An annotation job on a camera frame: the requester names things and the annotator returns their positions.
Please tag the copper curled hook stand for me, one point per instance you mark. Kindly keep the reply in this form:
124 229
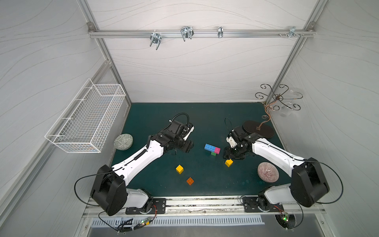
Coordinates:
275 101

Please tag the blue lego brick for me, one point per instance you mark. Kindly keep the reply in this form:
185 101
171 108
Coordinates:
209 148

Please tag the metal U-bolt clamp left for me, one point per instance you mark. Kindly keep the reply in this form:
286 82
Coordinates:
156 39

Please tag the green patterned round bowl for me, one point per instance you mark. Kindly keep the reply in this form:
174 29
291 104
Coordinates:
123 142

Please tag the yellow lego brick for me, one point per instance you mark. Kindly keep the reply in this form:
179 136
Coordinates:
229 163
179 169

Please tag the white slotted cable duct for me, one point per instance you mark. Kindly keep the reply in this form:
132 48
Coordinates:
180 221

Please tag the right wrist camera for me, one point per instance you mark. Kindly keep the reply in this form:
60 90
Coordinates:
231 141

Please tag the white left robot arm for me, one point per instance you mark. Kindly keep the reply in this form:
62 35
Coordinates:
110 190

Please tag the metal u-bolt clamp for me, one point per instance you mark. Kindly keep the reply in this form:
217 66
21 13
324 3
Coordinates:
156 39
187 32

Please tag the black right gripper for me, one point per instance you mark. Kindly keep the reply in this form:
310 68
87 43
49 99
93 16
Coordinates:
234 152

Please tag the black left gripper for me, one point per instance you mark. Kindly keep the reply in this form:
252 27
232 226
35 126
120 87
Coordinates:
186 144

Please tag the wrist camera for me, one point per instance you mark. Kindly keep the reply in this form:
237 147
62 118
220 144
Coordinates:
180 129
231 141

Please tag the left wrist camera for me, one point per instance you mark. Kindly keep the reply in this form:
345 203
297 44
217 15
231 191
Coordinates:
180 129

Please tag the metal clamp right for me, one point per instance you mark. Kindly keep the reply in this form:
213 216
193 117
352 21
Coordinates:
292 33

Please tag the small metal bracket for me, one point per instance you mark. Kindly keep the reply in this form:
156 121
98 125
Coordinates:
220 32

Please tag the green mat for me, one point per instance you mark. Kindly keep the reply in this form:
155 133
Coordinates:
212 123

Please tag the pink patterned round bowl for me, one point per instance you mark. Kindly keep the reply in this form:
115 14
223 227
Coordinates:
268 172

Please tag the dark oval stand base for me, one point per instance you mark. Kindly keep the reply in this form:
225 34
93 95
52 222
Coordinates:
261 129

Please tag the white wire basket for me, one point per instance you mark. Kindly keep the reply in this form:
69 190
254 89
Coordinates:
83 127

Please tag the aluminium top crossbar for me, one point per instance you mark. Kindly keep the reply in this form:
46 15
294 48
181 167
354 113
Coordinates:
140 34

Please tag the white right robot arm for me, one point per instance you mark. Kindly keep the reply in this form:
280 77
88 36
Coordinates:
308 182

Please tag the orange lego brick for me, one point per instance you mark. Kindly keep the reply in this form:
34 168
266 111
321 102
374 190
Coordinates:
190 181

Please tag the pink lego brick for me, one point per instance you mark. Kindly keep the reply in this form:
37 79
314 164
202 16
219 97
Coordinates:
217 150

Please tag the metal U-bolt clamp middle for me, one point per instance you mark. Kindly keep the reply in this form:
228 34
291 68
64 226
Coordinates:
187 32

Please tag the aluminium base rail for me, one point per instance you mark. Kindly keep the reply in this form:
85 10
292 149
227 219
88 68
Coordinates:
227 205

